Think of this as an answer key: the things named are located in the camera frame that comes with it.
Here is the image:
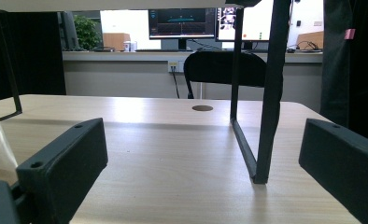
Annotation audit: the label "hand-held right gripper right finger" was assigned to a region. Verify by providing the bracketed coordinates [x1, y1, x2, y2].
[298, 118, 368, 224]

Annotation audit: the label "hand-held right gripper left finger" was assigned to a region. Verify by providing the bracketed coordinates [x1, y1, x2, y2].
[16, 117, 108, 224]

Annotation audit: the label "black shelf with metal legs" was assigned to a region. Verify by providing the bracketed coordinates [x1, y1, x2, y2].
[0, 0, 293, 185]

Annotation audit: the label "grey long counter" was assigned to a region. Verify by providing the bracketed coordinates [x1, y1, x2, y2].
[62, 49, 324, 64]

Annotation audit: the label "brown cardboard box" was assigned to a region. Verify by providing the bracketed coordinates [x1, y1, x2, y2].
[296, 30, 325, 50]
[102, 32, 132, 52]

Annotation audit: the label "pink tag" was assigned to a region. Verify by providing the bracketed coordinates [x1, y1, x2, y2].
[343, 28, 357, 40]

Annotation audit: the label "green potted plant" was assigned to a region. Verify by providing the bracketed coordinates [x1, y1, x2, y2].
[73, 14, 103, 51]

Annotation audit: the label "black folding chair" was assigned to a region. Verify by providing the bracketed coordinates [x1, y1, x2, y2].
[183, 50, 268, 100]

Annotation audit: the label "monitor with bright screen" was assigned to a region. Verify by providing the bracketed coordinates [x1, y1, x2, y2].
[215, 0, 276, 50]

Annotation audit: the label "monitor with dark screen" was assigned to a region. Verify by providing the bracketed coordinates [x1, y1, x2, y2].
[148, 7, 218, 51]

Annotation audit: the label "black cables on counter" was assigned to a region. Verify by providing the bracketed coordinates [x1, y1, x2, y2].
[286, 40, 323, 54]

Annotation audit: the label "black power cable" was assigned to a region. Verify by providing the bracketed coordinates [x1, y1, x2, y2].
[171, 65, 181, 99]

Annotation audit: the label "white wall socket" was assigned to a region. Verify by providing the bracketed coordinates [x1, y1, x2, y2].
[167, 60, 185, 74]

